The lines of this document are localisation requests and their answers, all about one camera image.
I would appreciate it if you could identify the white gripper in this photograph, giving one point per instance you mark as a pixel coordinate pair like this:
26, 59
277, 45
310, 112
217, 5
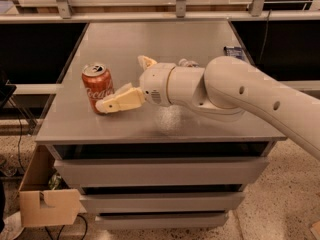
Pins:
154, 83

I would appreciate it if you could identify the red Coca-Cola can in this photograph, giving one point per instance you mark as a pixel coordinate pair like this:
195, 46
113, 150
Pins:
98, 83

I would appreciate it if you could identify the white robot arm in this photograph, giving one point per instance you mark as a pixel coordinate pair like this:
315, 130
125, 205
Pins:
223, 90

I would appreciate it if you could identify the clear plastic water bottle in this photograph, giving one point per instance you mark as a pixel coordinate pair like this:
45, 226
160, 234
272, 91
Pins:
187, 63

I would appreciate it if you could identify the grey drawer cabinet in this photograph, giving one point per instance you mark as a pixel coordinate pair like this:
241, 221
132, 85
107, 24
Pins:
72, 131

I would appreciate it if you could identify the dark blue snack packet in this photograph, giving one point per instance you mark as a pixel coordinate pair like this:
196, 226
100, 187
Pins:
233, 51

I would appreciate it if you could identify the grey top drawer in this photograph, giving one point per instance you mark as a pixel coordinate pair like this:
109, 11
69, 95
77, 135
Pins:
160, 172

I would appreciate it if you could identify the grey drawer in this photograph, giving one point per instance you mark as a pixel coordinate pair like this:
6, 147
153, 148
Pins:
160, 221
162, 202
160, 172

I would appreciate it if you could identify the grey middle drawer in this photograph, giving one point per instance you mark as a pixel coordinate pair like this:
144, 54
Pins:
162, 202

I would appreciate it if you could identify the black monitor corner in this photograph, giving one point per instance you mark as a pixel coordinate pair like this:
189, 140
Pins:
6, 91

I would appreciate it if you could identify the grey bottom drawer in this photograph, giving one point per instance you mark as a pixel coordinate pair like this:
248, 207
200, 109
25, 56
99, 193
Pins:
160, 221

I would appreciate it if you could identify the brown cardboard box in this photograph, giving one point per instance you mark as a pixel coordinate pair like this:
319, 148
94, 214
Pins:
39, 205

